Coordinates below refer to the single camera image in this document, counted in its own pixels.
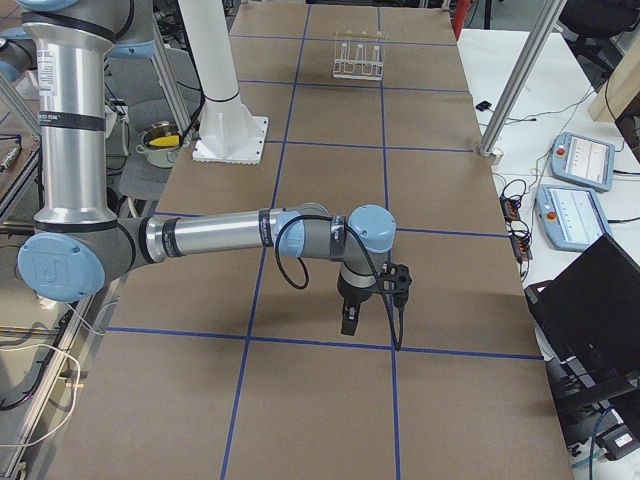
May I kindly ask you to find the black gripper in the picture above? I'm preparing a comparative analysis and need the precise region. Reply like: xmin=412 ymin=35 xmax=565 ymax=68
xmin=337 ymin=274 xmax=372 ymax=335

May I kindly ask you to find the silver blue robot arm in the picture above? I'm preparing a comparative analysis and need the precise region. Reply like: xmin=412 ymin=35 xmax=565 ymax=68
xmin=18 ymin=1 xmax=410 ymax=335

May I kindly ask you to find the orange black electronics board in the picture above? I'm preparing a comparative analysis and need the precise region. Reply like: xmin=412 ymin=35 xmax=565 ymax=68
xmin=500 ymin=197 xmax=521 ymax=223

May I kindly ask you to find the black laptop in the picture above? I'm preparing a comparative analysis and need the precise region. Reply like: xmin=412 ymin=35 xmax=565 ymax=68
xmin=525 ymin=234 xmax=639 ymax=381

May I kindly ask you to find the near teach pendant tablet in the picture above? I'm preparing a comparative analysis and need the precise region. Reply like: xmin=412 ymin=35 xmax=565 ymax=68
xmin=536 ymin=185 xmax=612 ymax=252

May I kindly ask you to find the teach pendant tablet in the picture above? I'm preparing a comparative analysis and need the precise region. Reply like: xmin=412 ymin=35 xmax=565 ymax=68
xmin=550 ymin=132 xmax=615 ymax=192
xmin=536 ymin=185 xmax=612 ymax=252

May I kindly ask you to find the white pot with corn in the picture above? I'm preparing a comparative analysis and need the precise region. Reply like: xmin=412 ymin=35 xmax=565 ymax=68
xmin=135 ymin=121 xmax=181 ymax=169

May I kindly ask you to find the far teach pendant tablet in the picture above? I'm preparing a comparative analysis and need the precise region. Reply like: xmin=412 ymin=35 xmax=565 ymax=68
xmin=550 ymin=132 xmax=615 ymax=192

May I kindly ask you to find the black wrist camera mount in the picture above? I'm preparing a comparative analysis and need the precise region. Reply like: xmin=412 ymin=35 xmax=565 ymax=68
xmin=379 ymin=262 xmax=412 ymax=309

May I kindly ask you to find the black camera cable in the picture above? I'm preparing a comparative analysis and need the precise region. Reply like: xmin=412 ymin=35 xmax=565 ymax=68
xmin=274 ymin=213 xmax=405 ymax=351

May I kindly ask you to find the white wire cup holder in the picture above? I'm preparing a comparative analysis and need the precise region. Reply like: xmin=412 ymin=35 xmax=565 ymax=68
xmin=332 ymin=30 xmax=387 ymax=81

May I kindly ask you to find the aluminium frame post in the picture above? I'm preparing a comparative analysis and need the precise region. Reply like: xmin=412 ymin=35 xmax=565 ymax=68
xmin=478 ymin=0 xmax=566 ymax=166

